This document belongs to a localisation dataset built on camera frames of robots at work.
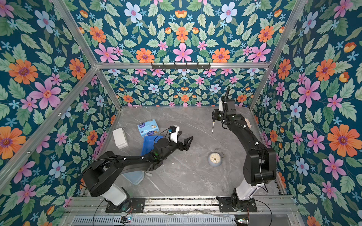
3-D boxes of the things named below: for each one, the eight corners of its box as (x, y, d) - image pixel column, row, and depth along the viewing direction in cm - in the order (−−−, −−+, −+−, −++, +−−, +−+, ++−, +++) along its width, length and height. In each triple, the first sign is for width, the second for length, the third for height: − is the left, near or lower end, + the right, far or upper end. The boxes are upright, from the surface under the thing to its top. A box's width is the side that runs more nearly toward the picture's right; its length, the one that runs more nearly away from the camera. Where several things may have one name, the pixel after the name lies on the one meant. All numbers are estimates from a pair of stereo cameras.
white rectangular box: (119, 150, 97) (116, 146, 93) (115, 134, 105) (112, 130, 101) (128, 146, 99) (125, 142, 95) (123, 131, 107) (121, 127, 103)
